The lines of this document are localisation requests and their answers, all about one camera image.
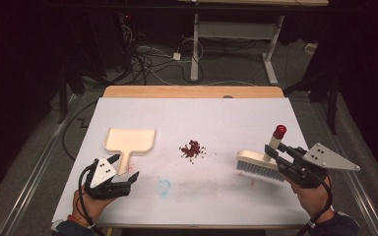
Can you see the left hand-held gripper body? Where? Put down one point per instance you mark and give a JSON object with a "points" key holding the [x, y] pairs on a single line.
{"points": [[102, 171]]}

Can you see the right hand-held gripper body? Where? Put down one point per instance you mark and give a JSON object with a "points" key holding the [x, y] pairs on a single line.
{"points": [[325, 159]]}

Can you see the cream brush with red tip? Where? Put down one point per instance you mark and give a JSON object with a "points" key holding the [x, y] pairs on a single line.
{"points": [[256, 160]]}

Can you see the cream plastic dustpan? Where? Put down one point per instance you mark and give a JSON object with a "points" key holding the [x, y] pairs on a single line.
{"points": [[129, 141]]}

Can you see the pile of dark red crumbs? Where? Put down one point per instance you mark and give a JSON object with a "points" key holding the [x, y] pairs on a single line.
{"points": [[192, 150]]}

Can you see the person's left hand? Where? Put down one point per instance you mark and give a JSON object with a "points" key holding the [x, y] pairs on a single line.
{"points": [[87, 208]]}

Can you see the person's right hand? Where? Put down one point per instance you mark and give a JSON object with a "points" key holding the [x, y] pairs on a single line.
{"points": [[313, 200]]}

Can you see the black metal stand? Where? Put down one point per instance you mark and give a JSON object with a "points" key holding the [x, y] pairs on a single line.
{"points": [[333, 105], [62, 95]]}

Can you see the white board table cover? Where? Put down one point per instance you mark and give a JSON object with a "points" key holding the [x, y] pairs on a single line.
{"points": [[193, 124]]}

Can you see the wooden table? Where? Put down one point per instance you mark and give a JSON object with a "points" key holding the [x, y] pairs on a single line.
{"points": [[193, 91]]}

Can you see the white power adapter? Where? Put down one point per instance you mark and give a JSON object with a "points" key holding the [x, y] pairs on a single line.
{"points": [[176, 56]]}

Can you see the metal floor rail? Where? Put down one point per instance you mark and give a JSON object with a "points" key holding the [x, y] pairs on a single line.
{"points": [[36, 170], [357, 196]]}

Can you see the white metal desk frame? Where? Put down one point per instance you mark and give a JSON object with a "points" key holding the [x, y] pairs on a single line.
{"points": [[236, 30]]}

